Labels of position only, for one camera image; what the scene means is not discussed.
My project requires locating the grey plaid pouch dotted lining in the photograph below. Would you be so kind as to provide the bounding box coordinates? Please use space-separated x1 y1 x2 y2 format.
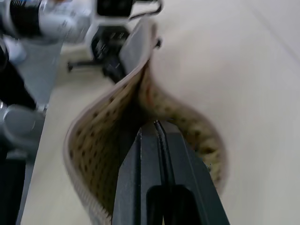
63 17 230 225

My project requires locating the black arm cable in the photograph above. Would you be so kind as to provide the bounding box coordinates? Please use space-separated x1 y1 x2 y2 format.
130 0 165 18

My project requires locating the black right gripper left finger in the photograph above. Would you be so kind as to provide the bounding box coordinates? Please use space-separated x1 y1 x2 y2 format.
111 121 170 225

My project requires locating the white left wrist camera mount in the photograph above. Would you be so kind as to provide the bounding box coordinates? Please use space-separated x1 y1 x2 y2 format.
84 0 143 62

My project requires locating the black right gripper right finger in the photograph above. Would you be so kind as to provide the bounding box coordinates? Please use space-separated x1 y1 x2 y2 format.
155 120 232 225

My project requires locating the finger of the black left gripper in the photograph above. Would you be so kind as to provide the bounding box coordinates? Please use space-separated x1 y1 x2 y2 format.
119 20 153 76

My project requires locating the silver robot torso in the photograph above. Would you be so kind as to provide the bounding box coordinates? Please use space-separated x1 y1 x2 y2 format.
0 35 63 225

